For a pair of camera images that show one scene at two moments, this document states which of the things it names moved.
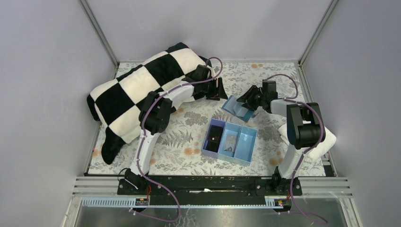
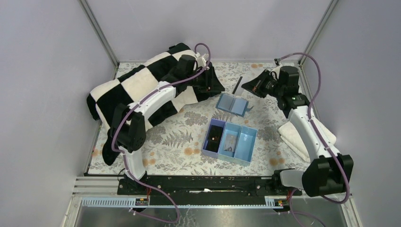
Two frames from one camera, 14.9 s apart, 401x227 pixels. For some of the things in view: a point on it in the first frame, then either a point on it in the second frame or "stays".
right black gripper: x=248 y=100 to x=261 y=86
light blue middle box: x=229 y=141 stays
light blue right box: x=245 y=146 stays
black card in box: x=214 y=139 stays
